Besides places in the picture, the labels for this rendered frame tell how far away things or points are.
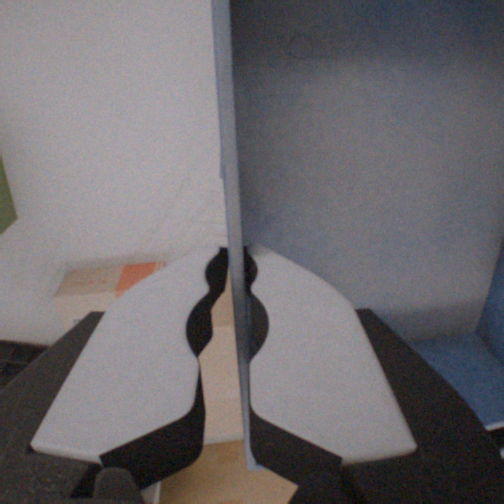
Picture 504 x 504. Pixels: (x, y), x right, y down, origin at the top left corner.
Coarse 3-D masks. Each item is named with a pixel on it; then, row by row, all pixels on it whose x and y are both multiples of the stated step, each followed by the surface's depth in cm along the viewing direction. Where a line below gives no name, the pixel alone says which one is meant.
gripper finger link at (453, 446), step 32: (384, 352) 8; (416, 352) 8; (416, 384) 7; (448, 384) 7; (416, 416) 6; (448, 416) 6; (416, 448) 6; (448, 448) 6; (480, 448) 6; (352, 480) 5; (384, 480) 5; (416, 480) 5; (448, 480) 5; (480, 480) 5
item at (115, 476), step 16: (96, 480) 5; (112, 480) 5; (128, 480) 5; (304, 480) 5; (320, 480) 5; (336, 480) 5; (96, 496) 5; (112, 496) 5; (128, 496) 5; (304, 496) 5; (320, 496) 5; (336, 496) 5
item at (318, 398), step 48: (288, 288) 10; (288, 336) 8; (336, 336) 8; (288, 384) 7; (336, 384) 7; (384, 384) 7; (288, 432) 6; (336, 432) 6; (384, 432) 6; (288, 480) 7
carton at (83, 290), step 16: (80, 272) 60; (96, 272) 59; (112, 272) 59; (128, 272) 59; (144, 272) 58; (64, 288) 56; (80, 288) 56; (96, 288) 55; (112, 288) 55; (128, 288) 55; (64, 304) 55; (80, 304) 55; (96, 304) 55; (64, 320) 56
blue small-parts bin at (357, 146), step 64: (256, 0) 13; (320, 0) 13; (384, 0) 13; (448, 0) 14; (256, 64) 14; (320, 64) 15; (384, 64) 15; (448, 64) 15; (256, 128) 16; (320, 128) 16; (384, 128) 16; (448, 128) 16; (256, 192) 17; (320, 192) 17; (384, 192) 17; (448, 192) 18; (320, 256) 19; (384, 256) 19; (448, 256) 19; (384, 320) 21; (448, 320) 22
